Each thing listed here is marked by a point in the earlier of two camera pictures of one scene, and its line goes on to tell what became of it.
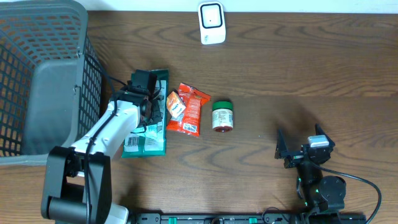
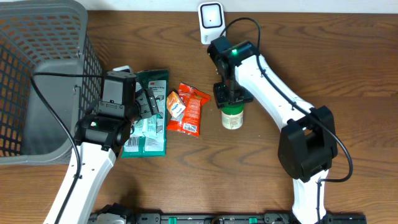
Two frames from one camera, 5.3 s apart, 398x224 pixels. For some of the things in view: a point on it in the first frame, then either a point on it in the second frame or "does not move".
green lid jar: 222,116 to 232,116
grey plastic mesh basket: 50,79 does not move
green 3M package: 150,140 does not move
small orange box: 175,104 does not move
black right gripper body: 295,158 to 232,92
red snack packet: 188,121 does not move
